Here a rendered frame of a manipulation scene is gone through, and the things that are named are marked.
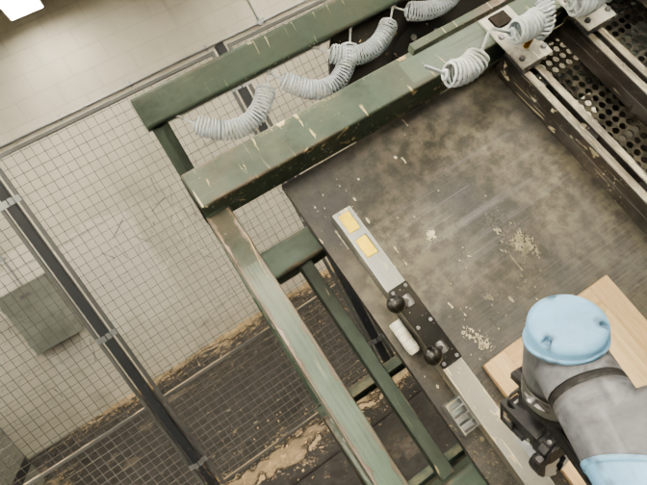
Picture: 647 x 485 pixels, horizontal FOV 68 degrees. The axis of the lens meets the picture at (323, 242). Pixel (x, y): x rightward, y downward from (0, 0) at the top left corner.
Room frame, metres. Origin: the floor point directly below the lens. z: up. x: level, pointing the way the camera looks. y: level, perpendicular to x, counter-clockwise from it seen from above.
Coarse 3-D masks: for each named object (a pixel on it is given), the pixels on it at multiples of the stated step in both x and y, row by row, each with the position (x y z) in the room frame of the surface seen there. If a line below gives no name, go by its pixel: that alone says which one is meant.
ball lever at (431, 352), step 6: (438, 342) 0.89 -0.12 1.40; (444, 342) 0.89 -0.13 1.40; (426, 348) 0.81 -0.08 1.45; (432, 348) 0.80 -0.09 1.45; (438, 348) 0.80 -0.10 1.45; (444, 348) 0.88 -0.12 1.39; (426, 354) 0.80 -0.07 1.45; (432, 354) 0.79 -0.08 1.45; (438, 354) 0.79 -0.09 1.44; (426, 360) 0.80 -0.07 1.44; (432, 360) 0.79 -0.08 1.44; (438, 360) 0.79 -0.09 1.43
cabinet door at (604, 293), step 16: (592, 288) 0.96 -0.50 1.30; (608, 288) 0.95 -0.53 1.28; (608, 304) 0.93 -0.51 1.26; (624, 304) 0.93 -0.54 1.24; (608, 320) 0.92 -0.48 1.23; (624, 320) 0.91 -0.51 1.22; (640, 320) 0.91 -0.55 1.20; (624, 336) 0.89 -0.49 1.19; (640, 336) 0.89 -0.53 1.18; (512, 352) 0.90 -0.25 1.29; (624, 352) 0.87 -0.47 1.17; (640, 352) 0.87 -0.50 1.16; (496, 368) 0.88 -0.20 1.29; (512, 368) 0.88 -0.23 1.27; (624, 368) 0.86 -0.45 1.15; (640, 368) 0.85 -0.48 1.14; (496, 384) 0.88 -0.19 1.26; (512, 384) 0.86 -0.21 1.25; (640, 384) 0.84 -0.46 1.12; (576, 480) 0.75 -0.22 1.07
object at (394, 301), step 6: (396, 294) 0.87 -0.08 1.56; (408, 294) 0.95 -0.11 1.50; (390, 300) 0.86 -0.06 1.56; (396, 300) 0.86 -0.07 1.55; (402, 300) 0.86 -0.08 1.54; (408, 300) 0.94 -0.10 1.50; (390, 306) 0.86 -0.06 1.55; (396, 306) 0.85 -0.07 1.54; (402, 306) 0.85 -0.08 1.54; (408, 306) 0.95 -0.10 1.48; (396, 312) 0.86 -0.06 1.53
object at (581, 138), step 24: (480, 24) 1.29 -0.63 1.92; (552, 24) 1.14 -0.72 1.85; (504, 48) 1.24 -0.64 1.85; (528, 48) 1.23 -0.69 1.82; (504, 72) 1.30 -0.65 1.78; (528, 72) 1.23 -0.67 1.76; (528, 96) 1.24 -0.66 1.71; (552, 96) 1.19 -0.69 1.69; (552, 120) 1.19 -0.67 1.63; (576, 120) 1.14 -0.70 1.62; (576, 144) 1.14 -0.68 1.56; (600, 144) 1.10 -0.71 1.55; (600, 168) 1.10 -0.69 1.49; (624, 168) 1.08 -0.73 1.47; (624, 192) 1.05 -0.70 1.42
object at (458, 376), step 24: (336, 216) 1.09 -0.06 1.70; (384, 264) 1.02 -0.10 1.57; (384, 288) 0.99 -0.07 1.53; (456, 360) 0.88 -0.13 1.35; (456, 384) 0.86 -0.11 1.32; (480, 384) 0.85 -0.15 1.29; (480, 408) 0.83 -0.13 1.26; (504, 432) 0.80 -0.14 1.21; (504, 456) 0.78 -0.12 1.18; (528, 456) 0.77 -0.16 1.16; (528, 480) 0.74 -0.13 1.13
